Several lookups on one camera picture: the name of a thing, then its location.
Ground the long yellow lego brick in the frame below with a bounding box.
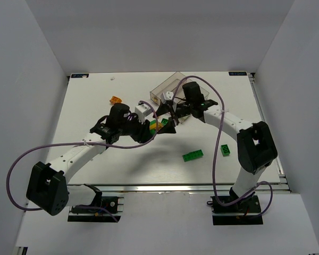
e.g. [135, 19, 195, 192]
[149, 124, 162, 130]

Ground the orange lego brick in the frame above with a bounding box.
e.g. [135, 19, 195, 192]
[110, 96, 122, 105]

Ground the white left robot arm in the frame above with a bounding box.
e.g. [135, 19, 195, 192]
[27, 101, 155, 216]

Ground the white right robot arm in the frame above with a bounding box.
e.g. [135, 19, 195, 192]
[156, 82, 278, 207]

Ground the small green lego brick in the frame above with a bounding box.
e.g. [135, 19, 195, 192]
[161, 118, 169, 125]

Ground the clear three-compartment container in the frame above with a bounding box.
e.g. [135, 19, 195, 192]
[149, 71, 211, 125]

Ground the long green lego plate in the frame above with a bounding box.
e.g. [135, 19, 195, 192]
[182, 149, 204, 162]

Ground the blue label left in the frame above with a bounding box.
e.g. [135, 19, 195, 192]
[70, 73, 89, 79]

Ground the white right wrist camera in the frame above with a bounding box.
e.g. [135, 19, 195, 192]
[161, 91, 174, 102]

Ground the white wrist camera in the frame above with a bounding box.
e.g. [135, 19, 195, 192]
[161, 91, 174, 102]
[135, 104, 153, 123]

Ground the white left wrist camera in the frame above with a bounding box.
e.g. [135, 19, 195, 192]
[135, 104, 153, 123]

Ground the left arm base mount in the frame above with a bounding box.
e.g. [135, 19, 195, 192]
[68, 196, 124, 223]

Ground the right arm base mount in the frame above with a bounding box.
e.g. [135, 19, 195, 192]
[206, 195, 263, 226]

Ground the aluminium rail front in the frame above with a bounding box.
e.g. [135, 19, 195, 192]
[37, 183, 293, 193]

